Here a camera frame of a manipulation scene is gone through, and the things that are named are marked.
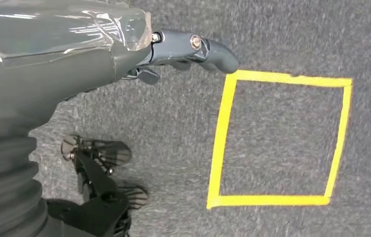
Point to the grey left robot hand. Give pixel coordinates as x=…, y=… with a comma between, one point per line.
x=41, y=65

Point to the black robot legs and feet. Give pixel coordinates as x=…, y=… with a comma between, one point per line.
x=97, y=196

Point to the yellow floor tape square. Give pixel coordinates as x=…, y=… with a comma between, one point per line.
x=219, y=140

